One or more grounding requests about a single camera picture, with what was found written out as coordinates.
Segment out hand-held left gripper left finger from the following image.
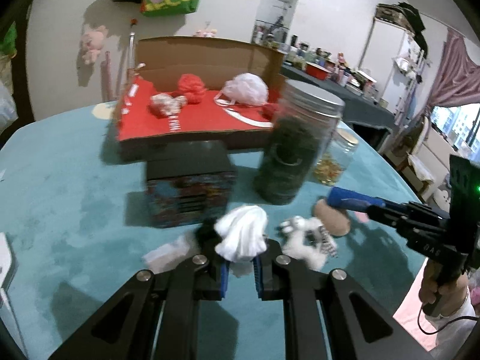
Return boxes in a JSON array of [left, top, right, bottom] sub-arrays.
[[49, 245, 230, 360]]

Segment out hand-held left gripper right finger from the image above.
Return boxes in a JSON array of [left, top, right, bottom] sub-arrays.
[[254, 240, 436, 360]]

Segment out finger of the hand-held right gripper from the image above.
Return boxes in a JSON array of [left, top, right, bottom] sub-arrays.
[[330, 200, 413, 233], [326, 187, 447, 222]]

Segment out beige round powder puff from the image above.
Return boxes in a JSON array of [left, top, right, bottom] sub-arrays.
[[313, 198, 351, 237]]

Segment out white cloth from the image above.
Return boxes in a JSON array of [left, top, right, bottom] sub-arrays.
[[214, 205, 269, 278]]

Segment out black fluffy scrunchie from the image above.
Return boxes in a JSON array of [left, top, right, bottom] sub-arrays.
[[195, 219, 226, 250]]

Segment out white fluffy plush with bow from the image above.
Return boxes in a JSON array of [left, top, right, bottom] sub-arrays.
[[279, 215, 338, 271]]

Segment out translucent plastic pouch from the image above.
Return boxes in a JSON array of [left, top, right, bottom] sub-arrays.
[[142, 232, 203, 275]]

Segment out white mesh bath pouf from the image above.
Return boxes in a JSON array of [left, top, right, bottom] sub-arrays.
[[214, 73, 269, 107]]

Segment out beige crochet scrunchie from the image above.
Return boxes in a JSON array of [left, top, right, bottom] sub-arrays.
[[149, 93, 188, 118]]

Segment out coral mesh bath pouf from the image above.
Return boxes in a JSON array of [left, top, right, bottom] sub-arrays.
[[176, 74, 207, 104]]

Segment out cardboard box red inside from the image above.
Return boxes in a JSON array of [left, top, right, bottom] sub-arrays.
[[112, 37, 297, 162]]

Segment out person's right forearm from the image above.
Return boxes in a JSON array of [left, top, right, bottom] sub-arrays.
[[427, 304, 477, 360]]

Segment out person's right hand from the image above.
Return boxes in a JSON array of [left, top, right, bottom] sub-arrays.
[[418, 259, 471, 317]]

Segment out small clear jar yellow capsules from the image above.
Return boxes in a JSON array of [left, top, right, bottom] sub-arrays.
[[311, 127, 359, 187]]

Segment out large clear jar metal lid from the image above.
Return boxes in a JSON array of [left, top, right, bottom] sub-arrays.
[[253, 79, 346, 206]]

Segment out table with dark cloth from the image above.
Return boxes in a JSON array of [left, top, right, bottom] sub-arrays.
[[279, 62, 396, 151]]

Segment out patterned tin box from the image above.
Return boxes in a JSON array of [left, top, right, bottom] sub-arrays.
[[144, 140, 238, 229]]

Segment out window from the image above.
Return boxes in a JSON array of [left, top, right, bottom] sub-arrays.
[[429, 103, 480, 151]]

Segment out red basin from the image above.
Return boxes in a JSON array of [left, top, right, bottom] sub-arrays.
[[305, 64, 331, 80]]

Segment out cluttered side table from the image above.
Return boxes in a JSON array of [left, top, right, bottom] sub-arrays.
[[251, 22, 391, 106]]

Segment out white refrigerator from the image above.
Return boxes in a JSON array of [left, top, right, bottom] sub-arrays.
[[358, 19, 428, 121]]

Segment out pink curtain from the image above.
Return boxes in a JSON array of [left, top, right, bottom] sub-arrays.
[[424, 28, 480, 121]]

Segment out dark clothes pile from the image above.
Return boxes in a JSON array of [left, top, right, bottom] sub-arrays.
[[397, 2, 428, 49]]

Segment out patterned storage case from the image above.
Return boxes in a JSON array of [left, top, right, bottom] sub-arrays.
[[375, 3, 407, 21]]

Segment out pink pig plush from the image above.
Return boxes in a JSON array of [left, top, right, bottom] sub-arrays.
[[79, 24, 107, 64]]

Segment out black cable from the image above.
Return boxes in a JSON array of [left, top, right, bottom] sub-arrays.
[[417, 302, 479, 336]]

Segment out wall mirror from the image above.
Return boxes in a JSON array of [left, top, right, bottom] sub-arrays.
[[255, 0, 306, 46]]

